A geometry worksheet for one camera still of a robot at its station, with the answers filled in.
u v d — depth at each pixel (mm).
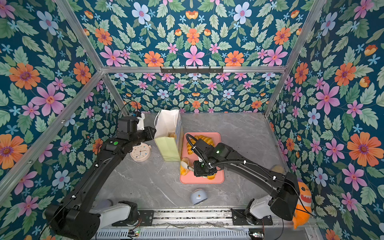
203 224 722
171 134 1025
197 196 720
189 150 961
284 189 394
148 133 674
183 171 859
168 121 909
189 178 876
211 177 861
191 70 916
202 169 625
